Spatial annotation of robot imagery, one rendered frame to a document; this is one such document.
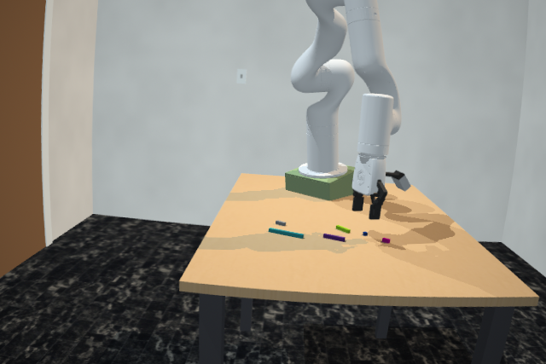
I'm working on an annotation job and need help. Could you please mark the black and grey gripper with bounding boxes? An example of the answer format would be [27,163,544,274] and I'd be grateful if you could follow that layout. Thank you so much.
[352,153,387,220]

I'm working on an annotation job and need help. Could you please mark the purple rod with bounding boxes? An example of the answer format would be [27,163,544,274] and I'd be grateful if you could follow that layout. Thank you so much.
[323,234,346,242]

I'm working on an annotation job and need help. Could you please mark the lime green rod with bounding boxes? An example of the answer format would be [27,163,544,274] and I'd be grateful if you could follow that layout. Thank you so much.
[336,225,351,234]

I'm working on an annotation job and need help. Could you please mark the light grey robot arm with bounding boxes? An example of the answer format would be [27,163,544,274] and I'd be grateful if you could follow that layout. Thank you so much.
[291,0,402,178]

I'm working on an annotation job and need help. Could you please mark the turquoise rod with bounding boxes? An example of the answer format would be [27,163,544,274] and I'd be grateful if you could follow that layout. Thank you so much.
[269,228,304,239]

